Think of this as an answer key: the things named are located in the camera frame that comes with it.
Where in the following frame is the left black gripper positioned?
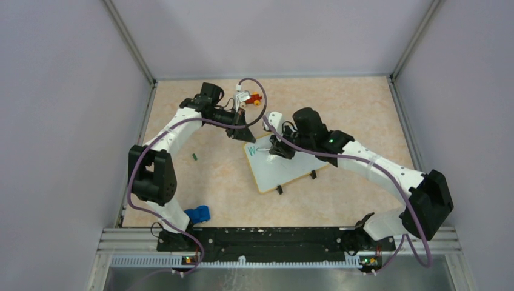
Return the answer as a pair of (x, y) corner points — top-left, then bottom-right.
(206, 106), (256, 143)

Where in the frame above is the yellow framed whiteboard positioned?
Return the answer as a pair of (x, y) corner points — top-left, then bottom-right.
(243, 135), (328, 193)

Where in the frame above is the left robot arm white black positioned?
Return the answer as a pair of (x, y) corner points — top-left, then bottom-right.
(128, 82), (255, 251)

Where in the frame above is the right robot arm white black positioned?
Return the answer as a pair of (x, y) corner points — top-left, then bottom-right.
(263, 107), (454, 250)

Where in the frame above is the blue toy car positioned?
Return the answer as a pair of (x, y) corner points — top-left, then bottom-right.
(184, 205), (211, 224)

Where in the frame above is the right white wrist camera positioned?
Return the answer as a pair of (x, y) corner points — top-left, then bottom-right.
(262, 112), (284, 133)

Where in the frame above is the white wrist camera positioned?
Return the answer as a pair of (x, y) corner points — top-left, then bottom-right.
(233, 84), (251, 110)
(262, 112), (284, 133)

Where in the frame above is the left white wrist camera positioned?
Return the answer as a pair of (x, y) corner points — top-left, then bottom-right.
(233, 84), (251, 110)

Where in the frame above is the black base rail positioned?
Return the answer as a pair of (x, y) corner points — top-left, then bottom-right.
(156, 227), (396, 263)

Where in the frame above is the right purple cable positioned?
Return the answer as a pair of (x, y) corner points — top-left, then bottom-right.
(262, 115), (433, 276)

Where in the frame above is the white slotted cable duct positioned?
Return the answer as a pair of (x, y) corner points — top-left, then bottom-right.
(110, 255), (362, 269)

